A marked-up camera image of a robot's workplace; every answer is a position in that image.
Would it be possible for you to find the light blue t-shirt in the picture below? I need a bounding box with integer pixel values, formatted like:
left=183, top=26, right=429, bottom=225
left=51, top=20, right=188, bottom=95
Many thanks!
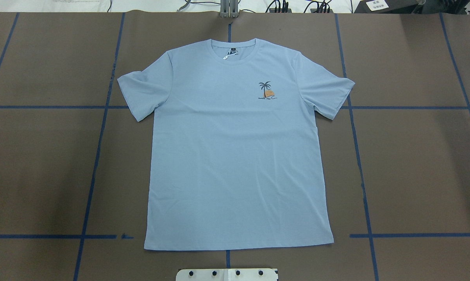
left=118, top=38, right=355, bottom=251

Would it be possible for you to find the black device with label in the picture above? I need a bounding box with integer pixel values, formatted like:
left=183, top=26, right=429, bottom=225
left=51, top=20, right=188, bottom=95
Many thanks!
left=353, top=0, right=420, bottom=14

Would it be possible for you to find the grey aluminium frame post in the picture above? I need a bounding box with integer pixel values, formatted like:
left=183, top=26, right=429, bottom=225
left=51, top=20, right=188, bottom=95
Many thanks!
left=219, top=0, right=239, bottom=18

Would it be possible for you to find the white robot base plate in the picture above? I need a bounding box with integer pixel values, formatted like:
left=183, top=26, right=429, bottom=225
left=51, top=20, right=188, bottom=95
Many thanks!
left=175, top=268, right=279, bottom=281

